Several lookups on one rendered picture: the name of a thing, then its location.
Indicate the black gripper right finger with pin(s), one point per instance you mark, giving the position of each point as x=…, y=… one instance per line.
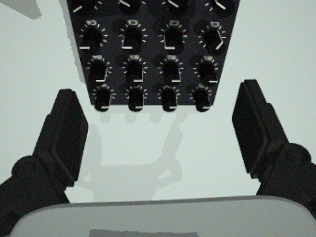
x=287, y=166

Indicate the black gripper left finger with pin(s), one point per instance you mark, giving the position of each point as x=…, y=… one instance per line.
x=40, y=179

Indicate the black knob box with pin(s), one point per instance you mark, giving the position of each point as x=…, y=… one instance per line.
x=154, y=40

